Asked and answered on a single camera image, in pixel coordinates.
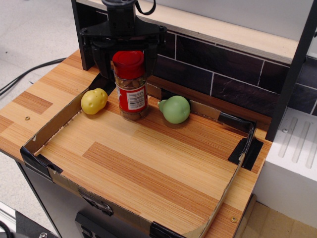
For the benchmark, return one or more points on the white sink drainboard unit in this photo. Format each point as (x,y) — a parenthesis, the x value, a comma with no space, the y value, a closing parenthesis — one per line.
(288,180)

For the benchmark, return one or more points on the black shelf post right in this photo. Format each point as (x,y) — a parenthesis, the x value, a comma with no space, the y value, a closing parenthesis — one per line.
(293,72)

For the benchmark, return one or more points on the red-capped spice bottle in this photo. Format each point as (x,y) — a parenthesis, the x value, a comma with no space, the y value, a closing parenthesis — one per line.
(130,79)

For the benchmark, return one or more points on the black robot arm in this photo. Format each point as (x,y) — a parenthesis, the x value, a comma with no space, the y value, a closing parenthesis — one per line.
(119,3)

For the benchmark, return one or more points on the yellow toy potato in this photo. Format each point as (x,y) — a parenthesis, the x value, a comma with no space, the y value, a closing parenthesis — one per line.
(93,101)

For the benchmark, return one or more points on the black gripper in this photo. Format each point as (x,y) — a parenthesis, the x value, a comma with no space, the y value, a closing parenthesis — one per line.
(124,30)

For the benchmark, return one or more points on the light wooden shelf board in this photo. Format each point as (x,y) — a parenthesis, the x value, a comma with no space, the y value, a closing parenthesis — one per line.
(225,34)

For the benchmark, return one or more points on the black shelf post left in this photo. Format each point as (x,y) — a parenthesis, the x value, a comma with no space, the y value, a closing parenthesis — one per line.
(86,16)

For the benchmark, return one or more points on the black shelf post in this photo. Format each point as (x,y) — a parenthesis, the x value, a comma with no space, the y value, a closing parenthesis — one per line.
(293,72)
(86,16)

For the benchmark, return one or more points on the cardboard fence with black tape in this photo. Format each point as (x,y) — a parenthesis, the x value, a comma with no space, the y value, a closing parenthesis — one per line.
(168,180)

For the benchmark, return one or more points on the black cabinet under table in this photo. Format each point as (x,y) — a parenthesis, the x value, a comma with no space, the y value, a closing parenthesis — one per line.
(78,214)

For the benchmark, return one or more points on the green toy pear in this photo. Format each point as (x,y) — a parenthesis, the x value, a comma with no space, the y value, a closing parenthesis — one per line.
(175,110)

